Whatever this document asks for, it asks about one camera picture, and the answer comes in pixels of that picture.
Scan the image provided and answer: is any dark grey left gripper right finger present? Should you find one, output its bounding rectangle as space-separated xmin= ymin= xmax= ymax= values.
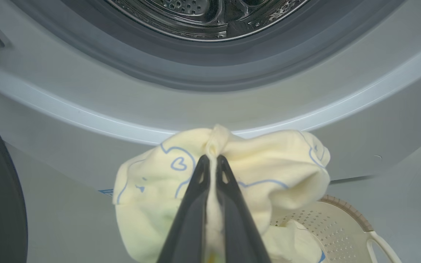
xmin=216 ymin=155 xmax=272 ymax=263

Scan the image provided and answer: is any cream perforated laundry basket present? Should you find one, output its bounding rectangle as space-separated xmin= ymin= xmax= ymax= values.
xmin=269 ymin=195 xmax=403 ymax=263

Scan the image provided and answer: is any white front-load washing machine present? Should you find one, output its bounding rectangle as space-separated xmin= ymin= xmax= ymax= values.
xmin=0 ymin=0 xmax=421 ymax=263

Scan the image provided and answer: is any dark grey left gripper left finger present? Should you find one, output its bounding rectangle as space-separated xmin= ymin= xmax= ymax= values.
xmin=158 ymin=155 xmax=211 ymax=263

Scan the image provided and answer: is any yellow bear print garment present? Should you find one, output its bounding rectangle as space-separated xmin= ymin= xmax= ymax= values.
xmin=262 ymin=219 xmax=326 ymax=263
xmin=113 ymin=124 xmax=331 ymax=263

